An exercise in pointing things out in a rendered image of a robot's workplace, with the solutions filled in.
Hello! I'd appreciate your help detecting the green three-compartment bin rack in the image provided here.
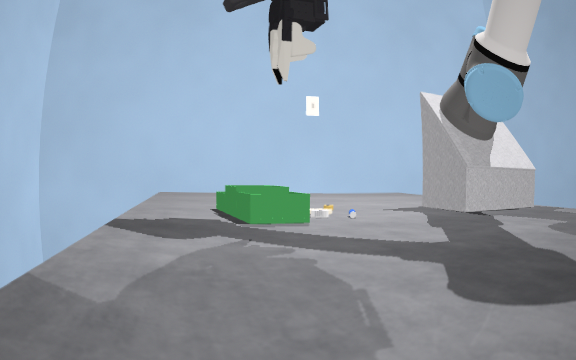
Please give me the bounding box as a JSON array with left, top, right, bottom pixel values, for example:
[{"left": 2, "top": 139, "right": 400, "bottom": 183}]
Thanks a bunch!
[{"left": 216, "top": 185, "right": 310, "bottom": 224}]

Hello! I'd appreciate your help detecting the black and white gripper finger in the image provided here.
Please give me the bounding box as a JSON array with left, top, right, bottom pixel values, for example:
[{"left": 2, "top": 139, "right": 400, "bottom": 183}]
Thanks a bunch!
[
  {"left": 277, "top": 1, "right": 316, "bottom": 81},
  {"left": 268, "top": 24, "right": 307, "bottom": 85}
]

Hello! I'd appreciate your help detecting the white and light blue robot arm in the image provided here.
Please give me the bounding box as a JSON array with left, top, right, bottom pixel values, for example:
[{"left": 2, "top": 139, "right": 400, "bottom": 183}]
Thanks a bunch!
[{"left": 440, "top": 0, "right": 541, "bottom": 141}]

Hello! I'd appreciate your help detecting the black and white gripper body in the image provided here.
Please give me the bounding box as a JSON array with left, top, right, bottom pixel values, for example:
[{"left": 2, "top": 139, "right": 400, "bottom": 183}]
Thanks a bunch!
[{"left": 269, "top": 0, "right": 329, "bottom": 32}]

